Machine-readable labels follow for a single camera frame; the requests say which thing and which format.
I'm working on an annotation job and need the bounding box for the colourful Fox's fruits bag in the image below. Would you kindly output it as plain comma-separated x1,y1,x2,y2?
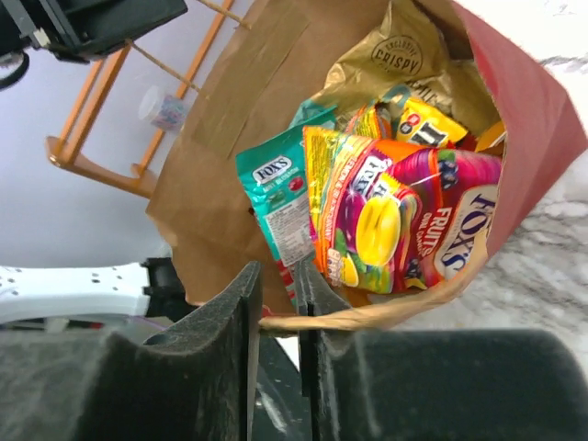
303,126,502,295

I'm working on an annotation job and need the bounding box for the wooden rack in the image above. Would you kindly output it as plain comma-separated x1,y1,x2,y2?
45,1,243,198

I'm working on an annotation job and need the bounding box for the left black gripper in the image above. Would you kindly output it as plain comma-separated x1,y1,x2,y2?
1,0,187,87

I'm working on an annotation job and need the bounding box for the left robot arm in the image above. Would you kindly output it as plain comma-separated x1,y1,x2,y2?
1,1,192,323

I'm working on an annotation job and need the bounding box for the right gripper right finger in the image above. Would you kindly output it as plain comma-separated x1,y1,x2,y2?
300,288,587,440

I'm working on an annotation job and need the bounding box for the gold crispy snack bag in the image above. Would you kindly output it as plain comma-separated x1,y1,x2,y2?
305,1,500,135

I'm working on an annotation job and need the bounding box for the green Fox's candy bag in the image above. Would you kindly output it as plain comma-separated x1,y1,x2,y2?
235,107,335,304

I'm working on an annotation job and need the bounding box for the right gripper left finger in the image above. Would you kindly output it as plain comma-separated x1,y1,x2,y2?
1,262,262,440

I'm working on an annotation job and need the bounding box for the red brown paper bag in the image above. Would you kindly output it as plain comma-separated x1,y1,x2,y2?
147,1,587,326

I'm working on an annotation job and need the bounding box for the plastic cup on rack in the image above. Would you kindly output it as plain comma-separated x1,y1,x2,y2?
138,85,188,133

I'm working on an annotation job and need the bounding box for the yellow M&M's bag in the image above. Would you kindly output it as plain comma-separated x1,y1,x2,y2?
396,97,469,148

